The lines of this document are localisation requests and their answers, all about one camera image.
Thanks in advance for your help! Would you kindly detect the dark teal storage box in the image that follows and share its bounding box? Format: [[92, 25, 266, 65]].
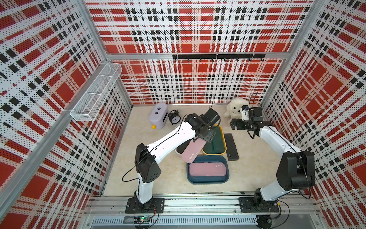
[[186, 155, 230, 185]]

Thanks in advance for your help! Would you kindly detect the black pencil case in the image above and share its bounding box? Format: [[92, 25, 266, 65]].
[[224, 133, 239, 161]]

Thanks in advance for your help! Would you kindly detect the dark grey pencil case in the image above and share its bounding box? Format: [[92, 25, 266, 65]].
[[176, 138, 191, 154]]

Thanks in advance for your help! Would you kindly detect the yellow storage box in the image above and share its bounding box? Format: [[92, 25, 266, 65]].
[[202, 126, 227, 155]]

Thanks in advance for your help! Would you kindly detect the white plush dog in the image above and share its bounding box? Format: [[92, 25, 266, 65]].
[[223, 98, 249, 119]]

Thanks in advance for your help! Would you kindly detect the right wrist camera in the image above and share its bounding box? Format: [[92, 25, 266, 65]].
[[241, 105, 249, 121]]

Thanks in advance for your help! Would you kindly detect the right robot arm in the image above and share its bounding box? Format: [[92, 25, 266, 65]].
[[230, 106, 315, 211]]

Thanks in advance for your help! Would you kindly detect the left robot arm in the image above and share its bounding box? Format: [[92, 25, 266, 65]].
[[135, 108, 221, 205]]

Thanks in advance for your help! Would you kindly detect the black alarm clock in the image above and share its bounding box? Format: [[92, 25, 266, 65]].
[[168, 110, 181, 125]]

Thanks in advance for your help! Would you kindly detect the pink pencil case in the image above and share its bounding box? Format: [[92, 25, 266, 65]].
[[188, 162, 226, 177], [181, 138, 206, 164]]

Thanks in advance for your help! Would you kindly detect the dark green pencil case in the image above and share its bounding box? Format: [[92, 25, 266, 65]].
[[202, 140, 215, 155]]

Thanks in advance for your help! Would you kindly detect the white wire basket shelf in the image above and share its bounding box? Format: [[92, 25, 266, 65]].
[[71, 63, 122, 122]]

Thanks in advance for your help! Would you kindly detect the metal base rail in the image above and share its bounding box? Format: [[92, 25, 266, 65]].
[[81, 192, 325, 229]]

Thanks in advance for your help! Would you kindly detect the black hook rail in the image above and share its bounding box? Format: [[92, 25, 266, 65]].
[[172, 53, 266, 61]]

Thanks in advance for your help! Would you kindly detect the lilac plastic container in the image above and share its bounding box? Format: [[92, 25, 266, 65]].
[[149, 103, 168, 129]]

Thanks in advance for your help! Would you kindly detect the white storage box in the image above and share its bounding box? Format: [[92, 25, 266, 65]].
[[174, 138, 191, 156]]

